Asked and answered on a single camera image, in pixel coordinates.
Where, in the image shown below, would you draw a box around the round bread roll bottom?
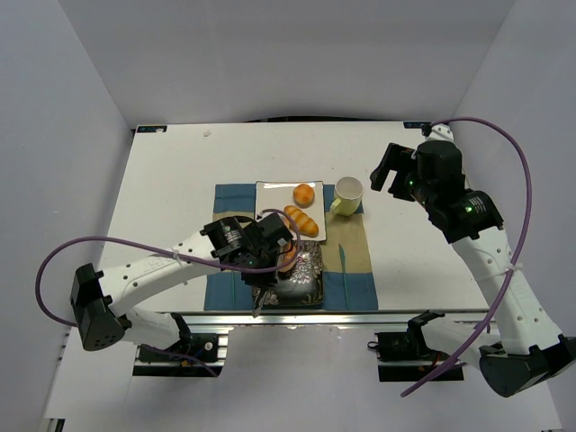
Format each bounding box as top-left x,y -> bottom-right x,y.
280,215 -> 291,230

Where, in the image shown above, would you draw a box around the aluminium frame rail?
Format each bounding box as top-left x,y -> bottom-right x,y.
179,308 -> 496,329

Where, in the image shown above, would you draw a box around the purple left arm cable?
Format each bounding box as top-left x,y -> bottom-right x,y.
34,207 -> 302,378

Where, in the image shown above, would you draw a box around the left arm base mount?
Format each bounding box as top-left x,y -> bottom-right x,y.
132,315 -> 233,378

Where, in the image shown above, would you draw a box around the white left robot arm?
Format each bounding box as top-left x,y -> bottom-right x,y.
70,210 -> 300,353

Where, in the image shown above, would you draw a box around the pale yellow mug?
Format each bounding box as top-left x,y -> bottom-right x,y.
329,176 -> 364,217

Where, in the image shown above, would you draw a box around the round bread roll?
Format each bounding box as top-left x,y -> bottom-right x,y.
292,184 -> 315,208
280,215 -> 291,230

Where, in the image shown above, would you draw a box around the teal fork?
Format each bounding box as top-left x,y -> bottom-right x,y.
231,272 -> 236,308

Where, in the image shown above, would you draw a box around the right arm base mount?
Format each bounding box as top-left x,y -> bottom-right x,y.
366,311 -> 449,383

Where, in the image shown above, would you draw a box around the metal tongs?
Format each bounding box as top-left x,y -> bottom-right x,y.
252,288 -> 269,318

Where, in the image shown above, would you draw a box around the round bread roll top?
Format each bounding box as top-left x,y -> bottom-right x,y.
292,184 -> 315,208

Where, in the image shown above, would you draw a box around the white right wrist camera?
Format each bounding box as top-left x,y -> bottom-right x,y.
421,123 -> 454,143

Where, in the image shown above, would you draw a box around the white square plate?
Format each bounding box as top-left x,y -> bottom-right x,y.
255,181 -> 327,242

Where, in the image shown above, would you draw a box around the striped long bread roll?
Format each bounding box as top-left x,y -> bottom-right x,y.
283,205 -> 320,238

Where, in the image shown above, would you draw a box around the teal knife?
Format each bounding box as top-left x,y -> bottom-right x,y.
338,244 -> 350,310

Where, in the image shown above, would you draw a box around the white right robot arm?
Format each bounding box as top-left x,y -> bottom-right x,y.
370,140 -> 575,398

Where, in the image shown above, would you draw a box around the black floral square plate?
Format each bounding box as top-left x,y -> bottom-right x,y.
263,240 -> 324,309

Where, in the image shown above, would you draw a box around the oval bread roll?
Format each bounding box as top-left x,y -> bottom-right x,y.
278,242 -> 297,273

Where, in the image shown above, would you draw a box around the blue and beige placemat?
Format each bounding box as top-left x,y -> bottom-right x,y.
204,184 -> 379,311

